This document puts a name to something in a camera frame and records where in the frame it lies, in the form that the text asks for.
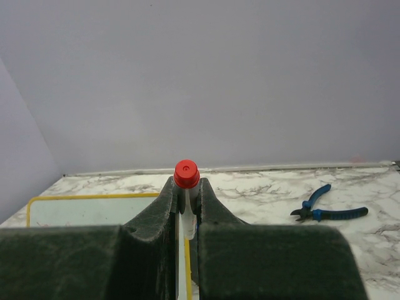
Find red and white marker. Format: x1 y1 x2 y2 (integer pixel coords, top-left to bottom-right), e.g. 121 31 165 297
173 159 200 240

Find blue handled pliers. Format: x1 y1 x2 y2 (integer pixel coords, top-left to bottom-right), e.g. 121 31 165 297
290 184 369 222

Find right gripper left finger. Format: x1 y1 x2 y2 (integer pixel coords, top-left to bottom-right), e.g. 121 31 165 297
1 179 179 299

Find yellow framed whiteboard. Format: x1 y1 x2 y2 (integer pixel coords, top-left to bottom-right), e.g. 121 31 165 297
27 193 192 299

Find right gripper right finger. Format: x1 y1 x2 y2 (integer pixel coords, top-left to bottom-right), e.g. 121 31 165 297
197 178 368 299

